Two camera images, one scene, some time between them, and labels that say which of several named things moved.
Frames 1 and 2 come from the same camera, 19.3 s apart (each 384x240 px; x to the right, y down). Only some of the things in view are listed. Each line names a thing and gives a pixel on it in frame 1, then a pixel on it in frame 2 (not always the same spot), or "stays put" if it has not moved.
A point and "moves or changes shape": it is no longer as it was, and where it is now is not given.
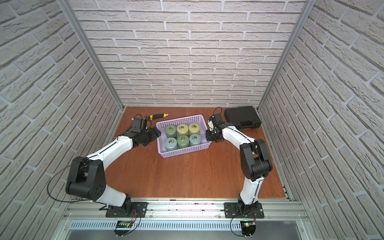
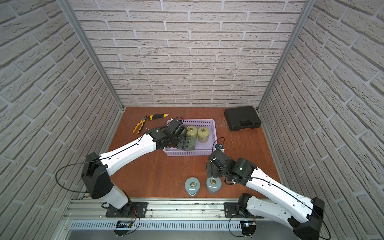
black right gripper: [210, 137] -> [213, 172]
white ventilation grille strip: [160, 225] stays put
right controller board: [248, 227] stays put
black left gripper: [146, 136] -> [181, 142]
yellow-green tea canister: [182, 129] -> [192, 132]
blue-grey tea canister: [170, 144] moves or changes shape
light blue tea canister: [195, 139] -> [213, 185]
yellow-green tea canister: [194, 128] -> [203, 134]
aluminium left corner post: [72, 15] stays put
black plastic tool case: [243, 117] stays put
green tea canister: [183, 141] moves or changes shape
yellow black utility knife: [151, 117] stays put
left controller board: [122, 227] stays put
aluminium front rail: [183, 209] stays put
